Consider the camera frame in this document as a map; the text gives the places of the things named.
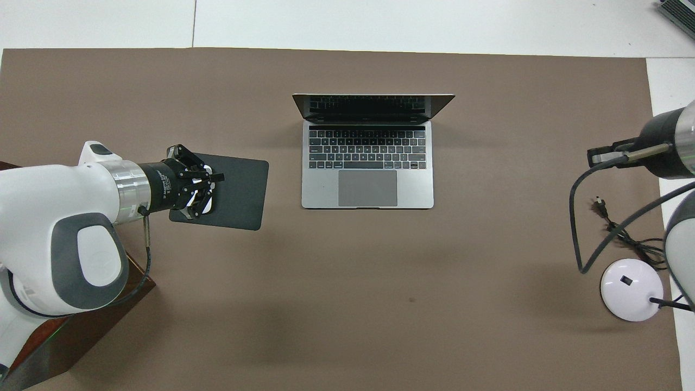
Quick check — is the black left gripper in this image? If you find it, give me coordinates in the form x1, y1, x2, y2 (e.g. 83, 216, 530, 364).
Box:
138, 144, 225, 220

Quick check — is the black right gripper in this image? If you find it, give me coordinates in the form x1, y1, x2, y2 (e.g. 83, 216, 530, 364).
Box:
588, 108, 686, 180

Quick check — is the grey aluminium laptop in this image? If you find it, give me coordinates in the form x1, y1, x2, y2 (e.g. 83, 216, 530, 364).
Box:
292, 93, 456, 210

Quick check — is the black mouse pad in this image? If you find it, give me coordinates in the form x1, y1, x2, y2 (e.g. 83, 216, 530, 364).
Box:
169, 153, 270, 231

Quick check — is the white desk lamp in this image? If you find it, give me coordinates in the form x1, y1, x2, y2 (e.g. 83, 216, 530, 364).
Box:
601, 258, 695, 322

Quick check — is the grey ribbed device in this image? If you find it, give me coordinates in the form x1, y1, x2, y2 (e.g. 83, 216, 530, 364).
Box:
654, 0, 695, 40

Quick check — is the dark brown wooden box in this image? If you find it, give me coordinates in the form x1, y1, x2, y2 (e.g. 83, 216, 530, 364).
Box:
0, 161, 156, 391

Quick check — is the brown table mat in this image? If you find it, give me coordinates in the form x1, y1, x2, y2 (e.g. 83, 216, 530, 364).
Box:
0, 48, 684, 391

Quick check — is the black lamp power cable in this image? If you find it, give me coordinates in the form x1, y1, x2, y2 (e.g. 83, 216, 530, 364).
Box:
591, 197, 669, 270

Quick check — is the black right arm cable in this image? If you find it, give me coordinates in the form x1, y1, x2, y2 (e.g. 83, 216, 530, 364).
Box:
569, 143, 695, 274

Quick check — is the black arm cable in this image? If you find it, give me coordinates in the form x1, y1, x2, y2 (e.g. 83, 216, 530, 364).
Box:
569, 143, 695, 274
11, 204, 153, 318

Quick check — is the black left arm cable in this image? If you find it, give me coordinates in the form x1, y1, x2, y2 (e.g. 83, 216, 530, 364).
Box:
11, 204, 153, 318

